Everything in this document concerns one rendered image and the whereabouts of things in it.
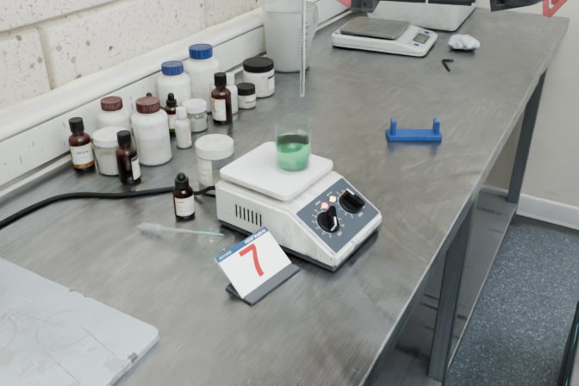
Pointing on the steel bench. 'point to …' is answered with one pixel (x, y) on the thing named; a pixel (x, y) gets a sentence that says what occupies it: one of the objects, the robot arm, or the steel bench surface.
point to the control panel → (353, 222)
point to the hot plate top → (264, 164)
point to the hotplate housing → (285, 220)
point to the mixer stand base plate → (63, 334)
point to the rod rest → (414, 133)
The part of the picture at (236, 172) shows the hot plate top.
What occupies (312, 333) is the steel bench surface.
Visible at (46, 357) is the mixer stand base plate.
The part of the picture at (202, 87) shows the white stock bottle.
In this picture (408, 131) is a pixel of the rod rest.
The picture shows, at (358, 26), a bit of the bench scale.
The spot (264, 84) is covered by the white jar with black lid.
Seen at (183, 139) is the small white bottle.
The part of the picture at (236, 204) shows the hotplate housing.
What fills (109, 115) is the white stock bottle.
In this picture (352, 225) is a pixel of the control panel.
